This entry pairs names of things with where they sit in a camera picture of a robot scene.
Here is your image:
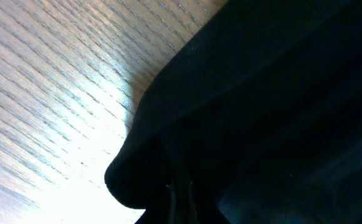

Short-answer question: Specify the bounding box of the black t-shirt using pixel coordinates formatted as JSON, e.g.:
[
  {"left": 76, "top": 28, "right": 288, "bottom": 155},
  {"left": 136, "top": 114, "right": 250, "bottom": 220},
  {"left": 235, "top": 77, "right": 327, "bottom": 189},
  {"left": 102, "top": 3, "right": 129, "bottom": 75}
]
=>
[{"left": 104, "top": 0, "right": 362, "bottom": 223}]

